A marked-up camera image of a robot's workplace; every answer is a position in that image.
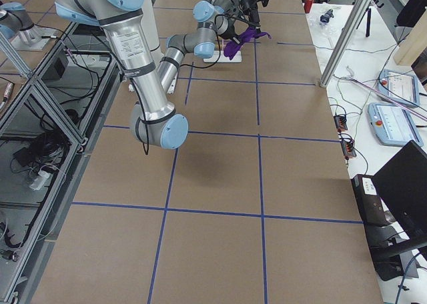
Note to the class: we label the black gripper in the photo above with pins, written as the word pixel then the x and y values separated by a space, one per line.
pixel 248 4

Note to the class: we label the purple towel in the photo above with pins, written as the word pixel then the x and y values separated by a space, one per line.
pixel 236 43

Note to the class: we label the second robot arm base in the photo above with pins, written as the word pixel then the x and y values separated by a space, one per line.
pixel 18 27

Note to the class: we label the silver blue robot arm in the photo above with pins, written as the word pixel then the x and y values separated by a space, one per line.
pixel 154 119

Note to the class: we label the white towel rack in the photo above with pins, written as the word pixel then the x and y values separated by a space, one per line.
pixel 219 57

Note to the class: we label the small blue black tool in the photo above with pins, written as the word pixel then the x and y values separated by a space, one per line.
pixel 325 18

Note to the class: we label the black tripod leg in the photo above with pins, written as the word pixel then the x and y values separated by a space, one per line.
pixel 368 22

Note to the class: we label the upper orange connector box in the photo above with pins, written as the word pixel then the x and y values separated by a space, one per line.
pixel 341 123

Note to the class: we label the orange connector box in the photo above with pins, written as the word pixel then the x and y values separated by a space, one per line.
pixel 348 149
pixel 341 123

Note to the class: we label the wooden beam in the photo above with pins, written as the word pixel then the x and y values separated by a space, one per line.
pixel 413 45

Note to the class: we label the lower orange connector box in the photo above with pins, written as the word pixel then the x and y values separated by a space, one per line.
pixel 348 149

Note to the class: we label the upper teach pendant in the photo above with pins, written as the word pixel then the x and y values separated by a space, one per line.
pixel 401 87

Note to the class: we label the teach pendant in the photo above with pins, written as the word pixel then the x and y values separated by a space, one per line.
pixel 401 87
pixel 393 125

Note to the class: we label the lower teach pendant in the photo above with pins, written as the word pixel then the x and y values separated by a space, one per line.
pixel 393 125

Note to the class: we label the black laptop computer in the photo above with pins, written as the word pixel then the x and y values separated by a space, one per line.
pixel 400 185

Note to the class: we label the black monitor stand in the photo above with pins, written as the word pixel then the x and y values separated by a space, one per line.
pixel 391 254

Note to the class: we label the white pedestal column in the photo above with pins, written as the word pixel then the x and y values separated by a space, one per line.
pixel 154 73

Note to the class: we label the aluminium frame post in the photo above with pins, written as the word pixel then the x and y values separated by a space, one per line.
pixel 354 18

